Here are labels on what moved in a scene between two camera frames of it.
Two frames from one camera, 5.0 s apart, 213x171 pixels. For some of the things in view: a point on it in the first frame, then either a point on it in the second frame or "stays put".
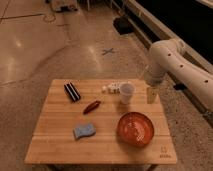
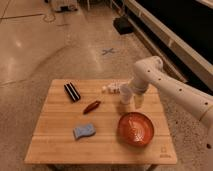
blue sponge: [87, 130] stays put
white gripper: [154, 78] to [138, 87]
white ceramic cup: [126, 93] stays put
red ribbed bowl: [135, 129] stays put
